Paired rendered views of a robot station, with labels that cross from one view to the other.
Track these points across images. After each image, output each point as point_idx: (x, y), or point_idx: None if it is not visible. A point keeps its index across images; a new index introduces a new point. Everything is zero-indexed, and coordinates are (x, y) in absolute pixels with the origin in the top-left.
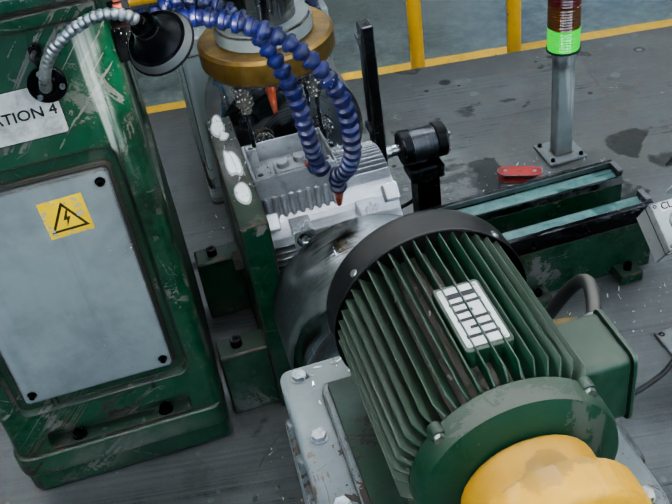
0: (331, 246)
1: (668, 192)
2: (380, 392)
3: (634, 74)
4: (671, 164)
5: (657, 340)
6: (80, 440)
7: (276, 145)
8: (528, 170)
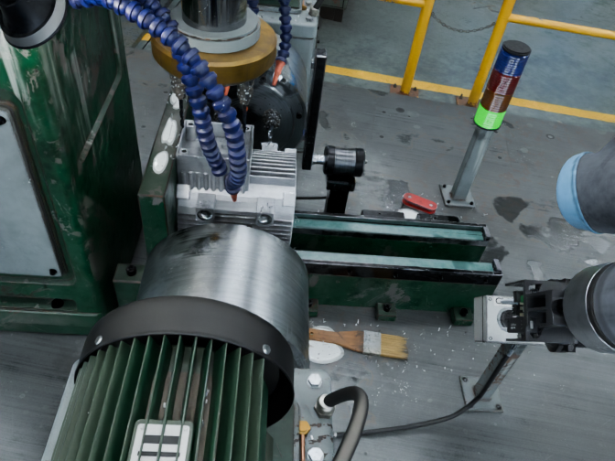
0: (195, 243)
1: (501, 302)
2: None
3: (538, 155)
4: (510, 285)
5: (459, 383)
6: None
7: (214, 128)
8: (426, 203)
